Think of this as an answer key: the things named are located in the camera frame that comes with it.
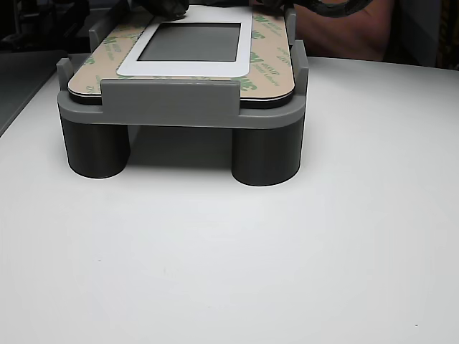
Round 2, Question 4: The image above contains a person's bare forearm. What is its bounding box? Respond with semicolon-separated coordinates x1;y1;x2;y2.
295;0;392;62

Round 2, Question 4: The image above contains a white panel with grey screen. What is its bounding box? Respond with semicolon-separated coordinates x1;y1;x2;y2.
67;3;295;108

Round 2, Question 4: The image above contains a grey flat mat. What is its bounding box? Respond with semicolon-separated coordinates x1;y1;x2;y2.
0;49;71;139

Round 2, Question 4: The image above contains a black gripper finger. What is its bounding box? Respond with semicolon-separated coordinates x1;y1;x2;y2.
133;0;161;16

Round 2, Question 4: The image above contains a dark gripper with cable hook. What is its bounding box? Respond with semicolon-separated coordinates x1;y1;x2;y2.
157;0;288;19

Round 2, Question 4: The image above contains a grey printed fixture stand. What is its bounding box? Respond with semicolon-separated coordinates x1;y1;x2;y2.
56;0;309;187

